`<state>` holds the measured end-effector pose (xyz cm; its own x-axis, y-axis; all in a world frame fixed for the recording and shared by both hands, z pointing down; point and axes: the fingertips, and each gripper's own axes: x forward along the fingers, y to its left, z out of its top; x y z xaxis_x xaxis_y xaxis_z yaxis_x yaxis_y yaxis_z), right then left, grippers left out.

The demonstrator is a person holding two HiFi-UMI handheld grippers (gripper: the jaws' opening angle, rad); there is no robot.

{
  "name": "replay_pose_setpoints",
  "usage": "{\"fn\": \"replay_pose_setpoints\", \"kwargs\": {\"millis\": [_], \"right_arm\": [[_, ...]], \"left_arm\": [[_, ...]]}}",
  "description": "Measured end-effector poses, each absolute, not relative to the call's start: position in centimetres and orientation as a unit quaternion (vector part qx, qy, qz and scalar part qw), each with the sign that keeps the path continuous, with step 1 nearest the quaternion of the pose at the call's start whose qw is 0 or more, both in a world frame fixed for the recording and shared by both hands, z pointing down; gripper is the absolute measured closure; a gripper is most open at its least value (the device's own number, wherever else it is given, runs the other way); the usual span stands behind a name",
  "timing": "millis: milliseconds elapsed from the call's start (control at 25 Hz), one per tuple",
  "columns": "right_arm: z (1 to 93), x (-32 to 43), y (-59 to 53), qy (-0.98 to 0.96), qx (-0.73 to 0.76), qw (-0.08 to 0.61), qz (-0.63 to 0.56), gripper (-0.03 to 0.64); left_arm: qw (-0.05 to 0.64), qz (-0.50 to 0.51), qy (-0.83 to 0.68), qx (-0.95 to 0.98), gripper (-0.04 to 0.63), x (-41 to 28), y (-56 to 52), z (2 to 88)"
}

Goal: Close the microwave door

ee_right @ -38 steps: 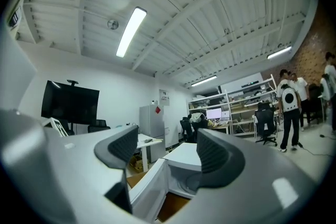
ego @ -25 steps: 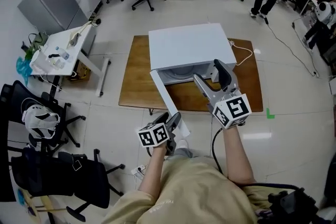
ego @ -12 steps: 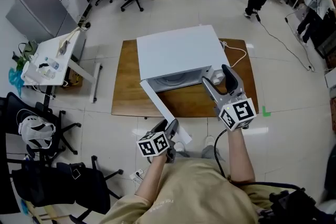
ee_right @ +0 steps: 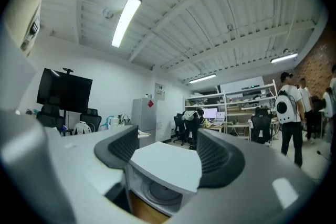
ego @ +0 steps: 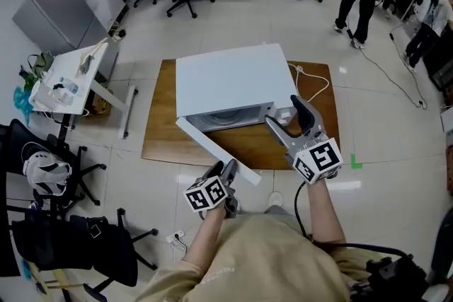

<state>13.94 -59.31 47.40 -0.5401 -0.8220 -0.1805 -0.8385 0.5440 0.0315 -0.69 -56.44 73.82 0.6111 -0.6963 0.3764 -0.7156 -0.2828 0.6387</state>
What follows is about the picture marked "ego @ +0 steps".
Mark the black waist-worn device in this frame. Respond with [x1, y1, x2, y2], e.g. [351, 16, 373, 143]
[366, 255, 430, 302]

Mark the white side desk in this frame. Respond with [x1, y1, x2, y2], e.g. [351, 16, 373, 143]
[29, 41, 139, 140]

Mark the grey refrigerator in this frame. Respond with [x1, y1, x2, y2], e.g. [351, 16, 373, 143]
[11, 0, 120, 77]

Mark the black chair with black bag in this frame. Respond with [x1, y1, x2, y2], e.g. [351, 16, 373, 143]
[11, 207, 159, 302]

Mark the white headgear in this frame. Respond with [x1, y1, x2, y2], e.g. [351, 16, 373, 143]
[22, 151, 72, 197]

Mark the green bag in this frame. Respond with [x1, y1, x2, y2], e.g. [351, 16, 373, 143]
[25, 52, 55, 76]

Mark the cardboard box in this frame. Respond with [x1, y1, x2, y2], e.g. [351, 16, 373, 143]
[86, 93, 113, 117]

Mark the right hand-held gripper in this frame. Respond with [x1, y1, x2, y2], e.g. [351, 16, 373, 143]
[264, 94, 345, 185]

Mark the person's right forearm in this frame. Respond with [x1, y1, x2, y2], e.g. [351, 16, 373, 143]
[303, 178, 347, 245]

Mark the black chair with white headgear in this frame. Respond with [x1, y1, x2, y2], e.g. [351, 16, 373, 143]
[0, 118, 108, 221]

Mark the black floor cable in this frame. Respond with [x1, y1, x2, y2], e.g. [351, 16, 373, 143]
[348, 27, 428, 111]

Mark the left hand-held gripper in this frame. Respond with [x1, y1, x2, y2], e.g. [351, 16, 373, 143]
[183, 158, 238, 220]

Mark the person's white shoe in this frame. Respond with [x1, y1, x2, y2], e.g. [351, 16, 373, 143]
[268, 191, 285, 209]

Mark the white microwave door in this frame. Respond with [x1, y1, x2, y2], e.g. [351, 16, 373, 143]
[176, 116, 262, 187]

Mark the person's beige shirt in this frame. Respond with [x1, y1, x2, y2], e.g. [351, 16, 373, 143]
[136, 211, 377, 302]

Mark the white power cord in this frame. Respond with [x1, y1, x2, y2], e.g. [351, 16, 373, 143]
[287, 63, 331, 104]

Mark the low brown wooden table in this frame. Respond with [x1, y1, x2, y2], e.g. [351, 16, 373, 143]
[141, 59, 341, 170]

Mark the white microwave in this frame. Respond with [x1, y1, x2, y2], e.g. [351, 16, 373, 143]
[175, 42, 298, 134]

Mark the clear plastic water bottle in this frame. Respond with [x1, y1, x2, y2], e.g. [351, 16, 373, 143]
[57, 77, 80, 95]

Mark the person's left forearm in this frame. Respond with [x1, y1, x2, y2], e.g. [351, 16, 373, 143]
[183, 205, 228, 268]

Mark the white floor power strip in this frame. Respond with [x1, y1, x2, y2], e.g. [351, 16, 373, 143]
[166, 229, 186, 245]

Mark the wooden handled tool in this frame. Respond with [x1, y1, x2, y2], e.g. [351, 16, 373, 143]
[76, 37, 109, 77]

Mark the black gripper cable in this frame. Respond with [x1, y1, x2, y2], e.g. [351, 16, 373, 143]
[294, 180, 413, 259]

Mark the teal plastic bag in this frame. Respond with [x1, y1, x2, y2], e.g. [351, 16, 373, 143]
[13, 86, 33, 127]

